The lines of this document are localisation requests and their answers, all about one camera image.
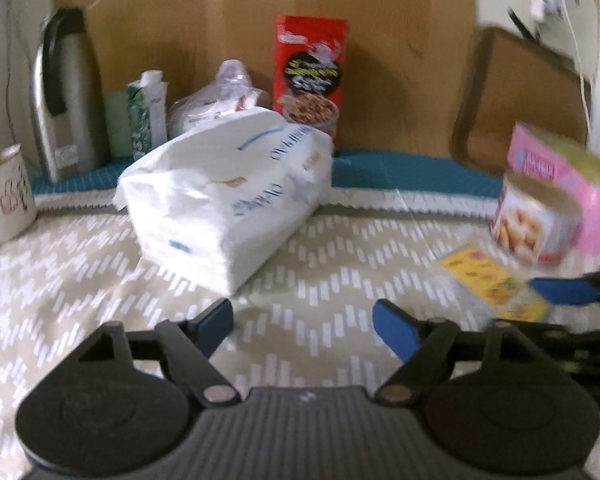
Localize yellow packet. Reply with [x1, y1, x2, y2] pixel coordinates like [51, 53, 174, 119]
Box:
[440, 245, 553, 322]

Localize red food box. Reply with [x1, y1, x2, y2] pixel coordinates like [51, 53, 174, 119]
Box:
[271, 15, 348, 150]

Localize green white carton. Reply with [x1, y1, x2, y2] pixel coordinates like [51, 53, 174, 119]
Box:
[126, 70, 169, 162]

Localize white mug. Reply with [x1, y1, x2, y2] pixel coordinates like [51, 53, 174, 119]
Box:
[0, 144, 37, 244]

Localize beige patterned tablecloth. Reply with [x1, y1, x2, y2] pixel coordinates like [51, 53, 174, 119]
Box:
[0, 187, 600, 480]

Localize steel thermos jug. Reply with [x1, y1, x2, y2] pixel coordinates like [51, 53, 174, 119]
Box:
[28, 7, 108, 183]

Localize white tissue package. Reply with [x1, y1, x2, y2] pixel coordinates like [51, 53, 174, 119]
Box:
[115, 106, 333, 296]

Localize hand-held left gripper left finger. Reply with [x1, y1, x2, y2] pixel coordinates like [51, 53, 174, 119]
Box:
[77, 297, 239, 407]

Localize white cable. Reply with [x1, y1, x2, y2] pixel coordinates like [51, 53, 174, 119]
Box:
[552, 0, 593, 128]

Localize clear plastic bag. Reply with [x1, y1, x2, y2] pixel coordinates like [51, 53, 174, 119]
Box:
[167, 59, 271, 138]

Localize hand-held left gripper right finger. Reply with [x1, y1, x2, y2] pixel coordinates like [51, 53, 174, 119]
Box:
[372, 299, 547, 404]

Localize food can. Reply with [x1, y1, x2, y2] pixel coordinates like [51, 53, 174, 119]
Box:
[489, 170, 583, 265]

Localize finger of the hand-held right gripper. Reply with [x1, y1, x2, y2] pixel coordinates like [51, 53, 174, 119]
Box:
[545, 325, 600, 411]
[527, 265, 600, 311]

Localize brown tray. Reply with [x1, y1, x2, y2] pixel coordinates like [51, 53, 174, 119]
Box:
[450, 25, 593, 177]

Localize light green carton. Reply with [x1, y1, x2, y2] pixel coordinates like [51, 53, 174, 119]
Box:
[102, 91, 131, 158]

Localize brown cardboard board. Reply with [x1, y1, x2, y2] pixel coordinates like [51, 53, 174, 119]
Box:
[52, 0, 481, 157]

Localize teal mat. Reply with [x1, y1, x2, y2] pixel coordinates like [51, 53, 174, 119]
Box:
[30, 147, 503, 202]

